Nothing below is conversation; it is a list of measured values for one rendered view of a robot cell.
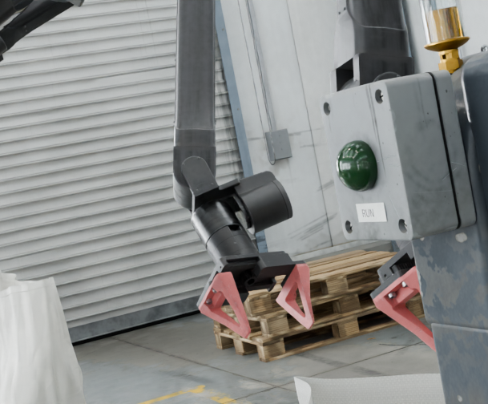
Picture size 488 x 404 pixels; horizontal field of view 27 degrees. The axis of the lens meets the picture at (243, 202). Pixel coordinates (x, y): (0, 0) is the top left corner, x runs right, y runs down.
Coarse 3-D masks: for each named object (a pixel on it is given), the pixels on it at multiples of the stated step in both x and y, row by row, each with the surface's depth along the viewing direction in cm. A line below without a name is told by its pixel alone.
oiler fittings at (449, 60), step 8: (448, 40) 61; (456, 40) 61; (464, 40) 62; (432, 48) 62; (440, 48) 62; (448, 48) 62; (456, 48) 62; (440, 56) 63; (448, 56) 63; (456, 56) 62; (440, 64) 63; (448, 64) 62; (456, 64) 62
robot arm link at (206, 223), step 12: (204, 204) 132; (216, 204) 132; (228, 204) 133; (240, 204) 133; (192, 216) 133; (204, 216) 131; (216, 216) 131; (228, 216) 131; (240, 216) 134; (204, 228) 131; (216, 228) 130; (204, 240) 131
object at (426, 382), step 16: (304, 384) 114; (320, 384) 114; (336, 384) 113; (352, 384) 112; (368, 384) 111; (384, 384) 110; (400, 384) 109; (416, 384) 108; (432, 384) 107; (304, 400) 115; (320, 400) 115; (336, 400) 113; (352, 400) 112; (368, 400) 111; (384, 400) 110; (400, 400) 109; (416, 400) 109; (432, 400) 108
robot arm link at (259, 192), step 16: (192, 160) 133; (192, 176) 132; (208, 176) 132; (256, 176) 134; (272, 176) 135; (192, 192) 131; (208, 192) 131; (224, 192) 134; (240, 192) 133; (256, 192) 133; (272, 192) 132; (192, 208) 135; (256, 208) 132; (272, 208) 132; (288, 208) 133; (256, 224) 132; (272, 224) 134
